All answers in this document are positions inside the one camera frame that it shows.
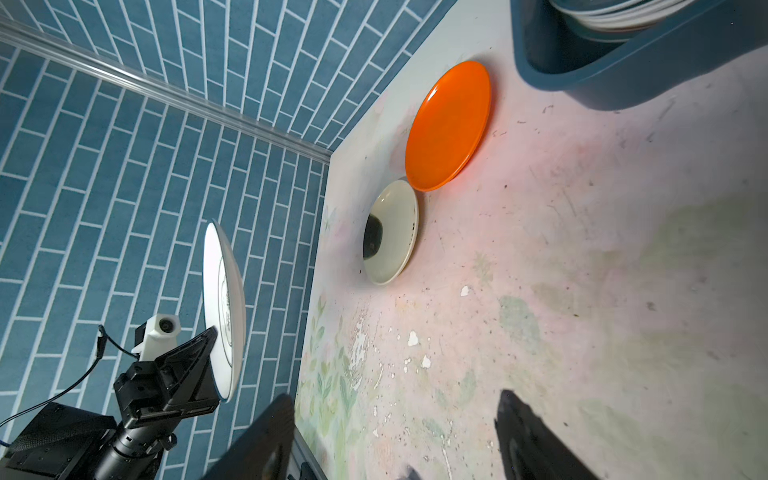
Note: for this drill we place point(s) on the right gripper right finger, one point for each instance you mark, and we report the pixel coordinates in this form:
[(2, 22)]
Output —
[(529, 449)]

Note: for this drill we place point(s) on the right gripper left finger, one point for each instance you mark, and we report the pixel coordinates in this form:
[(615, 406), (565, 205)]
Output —
[(263, 450)]

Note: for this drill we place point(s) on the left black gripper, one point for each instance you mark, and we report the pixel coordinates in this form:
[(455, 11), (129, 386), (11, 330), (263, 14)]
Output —
[(179, 384)]

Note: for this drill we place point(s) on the white plate green cloud motif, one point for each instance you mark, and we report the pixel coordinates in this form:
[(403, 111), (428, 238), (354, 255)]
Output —
[(224, 309)]

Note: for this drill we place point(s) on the cream plate black brushstroke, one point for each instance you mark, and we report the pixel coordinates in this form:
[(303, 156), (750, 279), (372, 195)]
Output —
[(390, 233)]

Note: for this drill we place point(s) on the small orange plate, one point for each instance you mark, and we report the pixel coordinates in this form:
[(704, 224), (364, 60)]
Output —
[(448, 126)]

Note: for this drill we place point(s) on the white plate hao shi rim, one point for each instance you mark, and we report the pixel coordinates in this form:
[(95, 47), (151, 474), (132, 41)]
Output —
[(615, 15)]

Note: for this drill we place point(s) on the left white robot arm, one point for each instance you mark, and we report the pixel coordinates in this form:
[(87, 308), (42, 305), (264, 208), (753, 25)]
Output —
[(64, 442)]

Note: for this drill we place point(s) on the teal plastic bin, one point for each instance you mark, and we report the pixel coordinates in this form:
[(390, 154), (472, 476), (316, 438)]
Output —
[(702, 37)]

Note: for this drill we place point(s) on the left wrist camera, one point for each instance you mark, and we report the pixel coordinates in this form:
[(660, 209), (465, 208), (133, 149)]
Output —
[(157, 336)]

